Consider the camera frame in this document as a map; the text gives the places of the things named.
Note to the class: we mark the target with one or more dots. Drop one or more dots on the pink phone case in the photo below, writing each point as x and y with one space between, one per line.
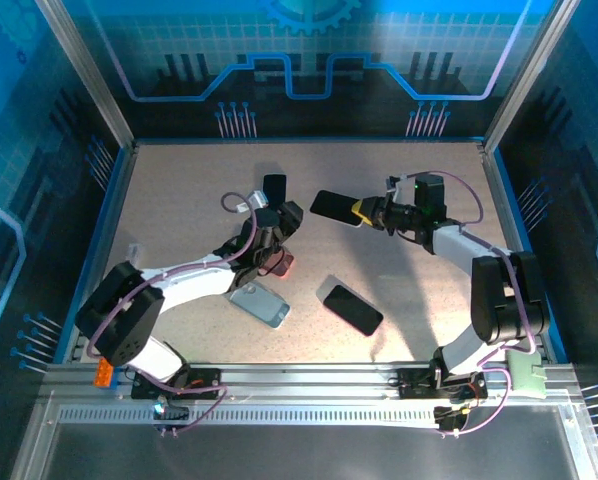
285 265

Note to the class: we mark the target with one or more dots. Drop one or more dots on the black smartphone silver edge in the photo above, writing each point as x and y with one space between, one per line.
331 207

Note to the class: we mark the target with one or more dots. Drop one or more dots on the light blue phone case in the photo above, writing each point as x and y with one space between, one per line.
266 307

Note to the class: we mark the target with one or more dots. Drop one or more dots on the black smartphone pink edge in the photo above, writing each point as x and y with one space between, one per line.
353 310

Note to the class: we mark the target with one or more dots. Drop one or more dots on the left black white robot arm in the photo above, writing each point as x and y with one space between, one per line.
194 285

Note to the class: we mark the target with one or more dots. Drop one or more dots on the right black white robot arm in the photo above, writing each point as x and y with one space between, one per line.
504 300

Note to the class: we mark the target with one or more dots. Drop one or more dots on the black plug with green light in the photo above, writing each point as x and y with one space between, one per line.
171 412

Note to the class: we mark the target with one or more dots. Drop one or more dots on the orange connector block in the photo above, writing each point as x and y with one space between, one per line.
104 375

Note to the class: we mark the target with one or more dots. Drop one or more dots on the grey metal front panel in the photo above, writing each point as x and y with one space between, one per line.
304 450

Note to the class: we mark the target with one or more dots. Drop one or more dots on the black plug with yellow connector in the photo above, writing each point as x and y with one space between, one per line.
451 417

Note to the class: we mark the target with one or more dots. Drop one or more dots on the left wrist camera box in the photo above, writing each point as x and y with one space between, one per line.
257 199

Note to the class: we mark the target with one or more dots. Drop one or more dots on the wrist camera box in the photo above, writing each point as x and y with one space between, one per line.
399 186
257 199

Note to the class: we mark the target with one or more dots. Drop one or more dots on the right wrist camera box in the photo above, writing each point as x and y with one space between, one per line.
399 186

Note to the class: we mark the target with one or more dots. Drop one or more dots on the aluminium side rail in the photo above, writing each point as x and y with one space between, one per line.
502 200
117 200

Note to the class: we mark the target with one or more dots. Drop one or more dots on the aluminium mounting rail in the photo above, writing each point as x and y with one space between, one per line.
304 380

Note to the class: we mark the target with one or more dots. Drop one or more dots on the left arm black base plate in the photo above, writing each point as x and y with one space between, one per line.
204 384

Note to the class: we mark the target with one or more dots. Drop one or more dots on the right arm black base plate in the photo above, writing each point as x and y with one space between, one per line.
414 382

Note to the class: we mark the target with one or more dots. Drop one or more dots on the aluminium frame post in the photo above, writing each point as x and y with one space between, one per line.
529 70
84 70

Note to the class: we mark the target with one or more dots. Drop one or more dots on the pale green bracket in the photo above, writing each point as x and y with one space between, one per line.
526 377

